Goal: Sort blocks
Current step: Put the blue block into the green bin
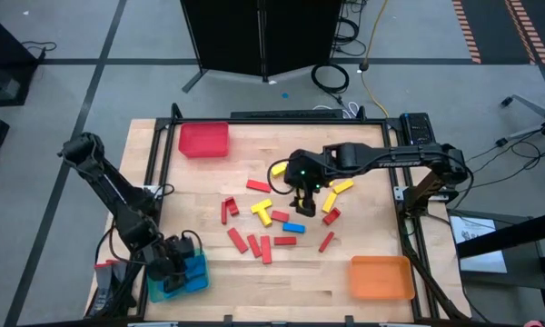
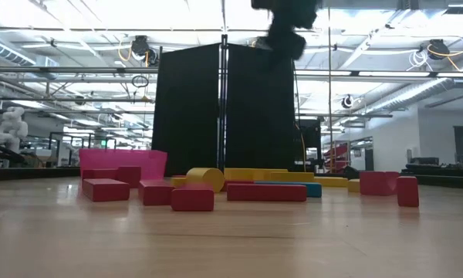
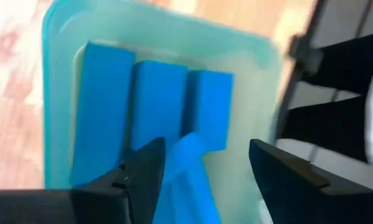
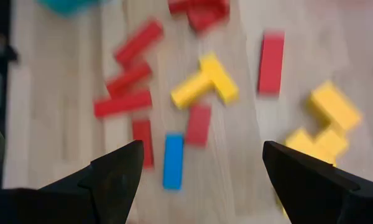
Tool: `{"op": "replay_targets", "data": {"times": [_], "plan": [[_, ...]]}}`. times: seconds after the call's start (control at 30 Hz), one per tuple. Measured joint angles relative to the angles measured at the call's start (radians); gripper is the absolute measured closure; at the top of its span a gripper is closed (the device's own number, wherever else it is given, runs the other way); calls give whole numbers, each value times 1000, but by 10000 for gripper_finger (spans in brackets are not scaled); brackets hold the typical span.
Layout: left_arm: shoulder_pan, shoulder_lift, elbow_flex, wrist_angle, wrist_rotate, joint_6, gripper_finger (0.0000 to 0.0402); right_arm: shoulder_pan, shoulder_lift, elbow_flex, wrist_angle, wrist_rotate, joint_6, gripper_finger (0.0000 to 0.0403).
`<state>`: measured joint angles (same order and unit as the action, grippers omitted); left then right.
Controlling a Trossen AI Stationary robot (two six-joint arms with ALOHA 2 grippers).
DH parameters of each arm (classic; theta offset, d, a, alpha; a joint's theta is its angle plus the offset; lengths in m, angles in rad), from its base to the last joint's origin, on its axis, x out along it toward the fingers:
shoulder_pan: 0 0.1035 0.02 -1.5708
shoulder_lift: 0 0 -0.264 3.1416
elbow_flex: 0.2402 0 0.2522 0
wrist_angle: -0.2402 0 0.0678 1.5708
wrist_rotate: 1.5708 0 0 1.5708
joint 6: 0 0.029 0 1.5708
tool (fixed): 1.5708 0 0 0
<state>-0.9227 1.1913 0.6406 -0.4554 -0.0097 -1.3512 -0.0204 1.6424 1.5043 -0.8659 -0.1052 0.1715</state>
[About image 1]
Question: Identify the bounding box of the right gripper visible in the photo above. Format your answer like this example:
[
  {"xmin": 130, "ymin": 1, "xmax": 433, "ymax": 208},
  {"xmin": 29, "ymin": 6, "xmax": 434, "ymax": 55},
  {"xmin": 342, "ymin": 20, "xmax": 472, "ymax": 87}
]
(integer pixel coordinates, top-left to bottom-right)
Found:
[{"xmin": 291, "ymin": 182, "xmax": 322, "ymax": 218}]

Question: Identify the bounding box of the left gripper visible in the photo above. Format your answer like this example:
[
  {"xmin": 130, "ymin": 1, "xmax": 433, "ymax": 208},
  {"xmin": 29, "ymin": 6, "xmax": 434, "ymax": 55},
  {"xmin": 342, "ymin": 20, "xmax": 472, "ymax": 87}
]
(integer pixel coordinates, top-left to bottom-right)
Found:
[{"xmin": 161, "ymin": 234, "xmax": 197, "ymax": 294}]

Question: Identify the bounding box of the teal plastic bin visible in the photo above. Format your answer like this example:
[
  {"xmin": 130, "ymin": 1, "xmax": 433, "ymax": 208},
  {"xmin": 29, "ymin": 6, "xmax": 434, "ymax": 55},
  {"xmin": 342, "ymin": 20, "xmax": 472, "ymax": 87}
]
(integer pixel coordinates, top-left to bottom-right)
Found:
[{"xmin": 145, "ymin": 252, "xmax": 211, "ymax": 304}]

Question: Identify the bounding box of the red capped device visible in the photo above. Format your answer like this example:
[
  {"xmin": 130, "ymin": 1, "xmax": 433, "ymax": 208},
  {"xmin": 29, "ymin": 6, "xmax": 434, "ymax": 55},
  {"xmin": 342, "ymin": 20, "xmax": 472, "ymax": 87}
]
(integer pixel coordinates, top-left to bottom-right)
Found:
[{"xmin": 93, "ymin": 259, "xmax": 135, "ymax": 317}]

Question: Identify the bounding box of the black flat bar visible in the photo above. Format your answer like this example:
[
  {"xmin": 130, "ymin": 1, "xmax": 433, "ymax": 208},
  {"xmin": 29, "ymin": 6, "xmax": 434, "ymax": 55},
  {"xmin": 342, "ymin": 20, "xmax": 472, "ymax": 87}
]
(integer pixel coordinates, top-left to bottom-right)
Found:
[{"xmin": 229, "ymin": 108, "xmax": 345, "ymax": 121}]

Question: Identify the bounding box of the orange plastic bin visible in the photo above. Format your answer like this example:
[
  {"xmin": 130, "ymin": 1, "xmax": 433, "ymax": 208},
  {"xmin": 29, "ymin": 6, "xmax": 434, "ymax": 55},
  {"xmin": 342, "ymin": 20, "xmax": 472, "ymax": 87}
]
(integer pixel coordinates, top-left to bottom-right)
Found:
[{"xmin": 348, "ymin": 254, "xmax": 416, "ymax": 302}]

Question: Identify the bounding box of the red plastic bin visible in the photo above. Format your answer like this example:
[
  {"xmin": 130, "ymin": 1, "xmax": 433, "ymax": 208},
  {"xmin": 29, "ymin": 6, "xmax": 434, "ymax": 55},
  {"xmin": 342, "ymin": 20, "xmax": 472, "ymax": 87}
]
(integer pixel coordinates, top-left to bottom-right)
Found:
[{"xmin": 177, "ymin": 121, "xmax": 231, "ymax": 159}]

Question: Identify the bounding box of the black control box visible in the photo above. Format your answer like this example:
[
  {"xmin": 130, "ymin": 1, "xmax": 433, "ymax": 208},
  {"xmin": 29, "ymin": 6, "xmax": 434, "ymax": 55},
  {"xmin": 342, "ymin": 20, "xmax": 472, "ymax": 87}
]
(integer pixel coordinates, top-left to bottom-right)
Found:
[{"xmin": 398, "ymin": 112, "xmax": 436, "ymax": 147}]

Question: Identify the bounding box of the white paper sheet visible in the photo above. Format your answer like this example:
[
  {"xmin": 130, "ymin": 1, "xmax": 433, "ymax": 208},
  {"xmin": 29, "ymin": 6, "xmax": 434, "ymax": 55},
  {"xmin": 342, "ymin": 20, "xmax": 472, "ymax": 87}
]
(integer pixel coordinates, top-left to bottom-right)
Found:
[{"xmin": 448, "ymin": 213, "xmax": 509, "ymax": 274}]

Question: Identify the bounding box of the black folding privacy screen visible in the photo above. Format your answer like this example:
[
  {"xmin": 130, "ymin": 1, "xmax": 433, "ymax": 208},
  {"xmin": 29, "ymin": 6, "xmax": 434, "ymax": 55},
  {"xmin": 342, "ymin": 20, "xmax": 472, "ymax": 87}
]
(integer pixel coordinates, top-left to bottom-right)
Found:
[{"xmin": 179, "ymin": 0, "xmax": 345, "ymax": 94}]

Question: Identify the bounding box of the black beam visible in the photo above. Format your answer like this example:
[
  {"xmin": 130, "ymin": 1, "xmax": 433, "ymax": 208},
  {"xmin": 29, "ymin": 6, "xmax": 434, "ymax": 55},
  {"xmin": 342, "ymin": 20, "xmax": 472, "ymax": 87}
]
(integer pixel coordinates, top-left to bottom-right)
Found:
[{"xmin": 455, "ymin": 219, "xmax": 545, "ymax": 261}]

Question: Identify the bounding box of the black cabinet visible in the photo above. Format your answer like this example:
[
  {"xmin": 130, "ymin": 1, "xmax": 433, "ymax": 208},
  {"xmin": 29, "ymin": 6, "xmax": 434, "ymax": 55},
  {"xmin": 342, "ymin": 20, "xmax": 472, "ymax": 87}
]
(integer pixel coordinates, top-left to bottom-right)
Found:
[{"xmin": 0, "ymin": 7, "xmax": 41, "ymax": 108}]

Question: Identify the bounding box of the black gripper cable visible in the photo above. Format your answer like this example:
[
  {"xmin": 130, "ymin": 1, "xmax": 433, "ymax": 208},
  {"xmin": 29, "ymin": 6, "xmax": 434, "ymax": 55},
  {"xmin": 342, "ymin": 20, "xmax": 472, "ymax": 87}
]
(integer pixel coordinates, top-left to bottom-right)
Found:
[
  {"xmin": 265, "ymin": 157, "xmax": 301, "ymax": 197},
  {"xmin": 179, "ymin": 229, "xmax": 205, "ymax": 255}
]

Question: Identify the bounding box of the white cable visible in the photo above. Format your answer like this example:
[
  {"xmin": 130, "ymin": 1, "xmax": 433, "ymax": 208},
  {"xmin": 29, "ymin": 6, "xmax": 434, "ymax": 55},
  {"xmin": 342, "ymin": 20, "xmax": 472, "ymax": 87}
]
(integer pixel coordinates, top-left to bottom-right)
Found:
[{"xmin": 312, "ymin": 101, "xmax": 361, "ymax": 120}]

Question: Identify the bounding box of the black coiled cable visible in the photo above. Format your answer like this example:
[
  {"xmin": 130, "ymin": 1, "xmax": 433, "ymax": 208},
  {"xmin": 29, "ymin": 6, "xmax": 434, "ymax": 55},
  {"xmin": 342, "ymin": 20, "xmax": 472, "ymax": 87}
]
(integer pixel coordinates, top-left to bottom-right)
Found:
[{"xmin": 311, "ymin": 62, "xmax": 350, "ymax": 94}]

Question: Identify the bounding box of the yellow power cable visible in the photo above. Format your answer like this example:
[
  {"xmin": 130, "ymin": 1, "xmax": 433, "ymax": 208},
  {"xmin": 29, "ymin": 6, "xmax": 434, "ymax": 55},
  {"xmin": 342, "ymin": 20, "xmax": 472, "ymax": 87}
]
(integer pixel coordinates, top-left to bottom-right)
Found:
[{"xmin": 359, "ymin": 0, "xmax": 391, "ymax": 118}]

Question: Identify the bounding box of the black cable bundle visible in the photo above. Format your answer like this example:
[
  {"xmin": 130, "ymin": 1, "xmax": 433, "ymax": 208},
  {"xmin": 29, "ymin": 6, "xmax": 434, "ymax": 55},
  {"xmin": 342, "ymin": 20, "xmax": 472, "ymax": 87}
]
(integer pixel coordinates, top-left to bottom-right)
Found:
[{"xmin": 334, "ymin": 0, "xmax": 361, "ymax": 45}]

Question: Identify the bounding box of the thin black cable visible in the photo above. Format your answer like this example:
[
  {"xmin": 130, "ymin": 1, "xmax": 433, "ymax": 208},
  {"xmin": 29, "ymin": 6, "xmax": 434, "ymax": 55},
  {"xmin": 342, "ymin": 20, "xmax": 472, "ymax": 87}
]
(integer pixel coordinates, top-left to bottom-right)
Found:
[
  {"xmin": 20, "ymin": 40, "xmax": 58, "ymax": 64},
  {"xmin": 462, "ymin": 129, "xmax": 545, "ymax": 194}
]

